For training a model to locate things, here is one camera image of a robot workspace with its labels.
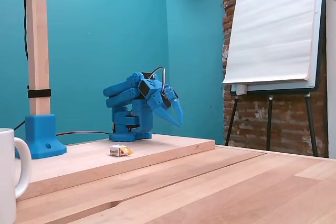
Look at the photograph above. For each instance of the wooden post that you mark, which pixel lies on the wooden post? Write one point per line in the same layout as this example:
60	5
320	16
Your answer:
38	37

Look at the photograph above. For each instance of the white ceramic mug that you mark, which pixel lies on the white ceramic mug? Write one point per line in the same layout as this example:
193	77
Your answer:
6	171

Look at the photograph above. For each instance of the dark flipchart easel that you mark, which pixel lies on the dark flipchart easel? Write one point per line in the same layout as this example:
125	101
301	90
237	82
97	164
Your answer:
311	119

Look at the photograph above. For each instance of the white flipchart paper pad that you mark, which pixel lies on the white flipchart paper pad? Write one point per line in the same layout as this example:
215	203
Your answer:
273	24

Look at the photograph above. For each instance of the yellow white sweet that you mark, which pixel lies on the yellow white sweet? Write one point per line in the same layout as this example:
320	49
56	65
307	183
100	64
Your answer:
118	151

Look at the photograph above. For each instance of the raised wooden board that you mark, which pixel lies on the raised wooden board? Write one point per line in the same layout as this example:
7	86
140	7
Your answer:
78	161

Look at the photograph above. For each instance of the blue post mount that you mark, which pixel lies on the blue post mount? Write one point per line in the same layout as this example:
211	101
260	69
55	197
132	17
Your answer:
40	134

